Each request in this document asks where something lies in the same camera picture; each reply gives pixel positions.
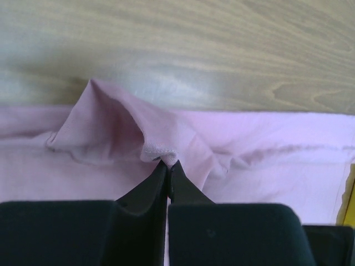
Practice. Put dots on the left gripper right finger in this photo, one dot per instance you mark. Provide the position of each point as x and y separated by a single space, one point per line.
202 232

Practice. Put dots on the yellow plastic bin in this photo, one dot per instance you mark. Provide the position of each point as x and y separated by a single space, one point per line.
345 215

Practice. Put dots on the pink t shirt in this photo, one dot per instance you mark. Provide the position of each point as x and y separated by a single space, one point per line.
110 141

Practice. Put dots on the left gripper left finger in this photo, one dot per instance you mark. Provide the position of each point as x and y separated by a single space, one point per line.
128 231

